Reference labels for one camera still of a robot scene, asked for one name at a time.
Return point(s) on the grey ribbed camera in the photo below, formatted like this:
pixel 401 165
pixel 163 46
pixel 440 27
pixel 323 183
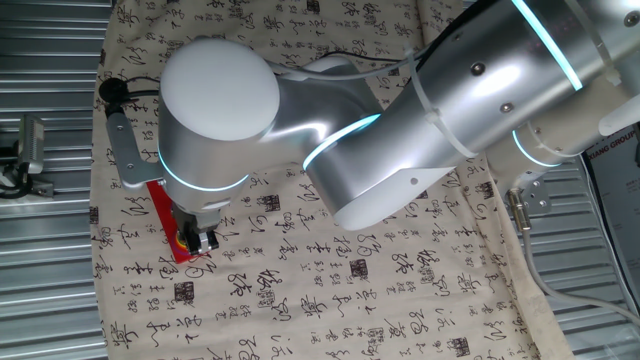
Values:
pixel 31 145

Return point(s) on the dark printed cardboard box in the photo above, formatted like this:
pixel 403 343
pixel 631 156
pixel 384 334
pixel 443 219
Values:
pixel 620 200

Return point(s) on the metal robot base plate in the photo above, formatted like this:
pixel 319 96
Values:
pixel 540 200

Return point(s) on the yellow Hanoi disc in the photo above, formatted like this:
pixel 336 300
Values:
pixel 182 246

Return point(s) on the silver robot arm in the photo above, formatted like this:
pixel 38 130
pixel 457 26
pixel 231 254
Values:
pixel 450 100

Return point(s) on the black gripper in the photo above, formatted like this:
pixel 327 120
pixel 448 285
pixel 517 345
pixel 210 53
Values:
pixel 195 217

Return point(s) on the large orange Hanoi disc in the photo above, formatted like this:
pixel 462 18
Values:
pixel 178 243

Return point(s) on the calligraphy printed beige cloth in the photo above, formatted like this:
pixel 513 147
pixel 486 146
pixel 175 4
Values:
pixel 325 280

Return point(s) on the red Hanoi base board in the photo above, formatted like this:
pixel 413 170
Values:
pixel 162 210

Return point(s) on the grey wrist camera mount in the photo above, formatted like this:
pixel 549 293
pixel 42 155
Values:
pixel 127 155

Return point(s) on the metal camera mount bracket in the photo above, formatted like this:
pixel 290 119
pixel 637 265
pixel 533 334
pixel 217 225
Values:
pixel 42 189

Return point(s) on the large purple Hanoi disc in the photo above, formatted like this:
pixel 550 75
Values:
pixel 175 240

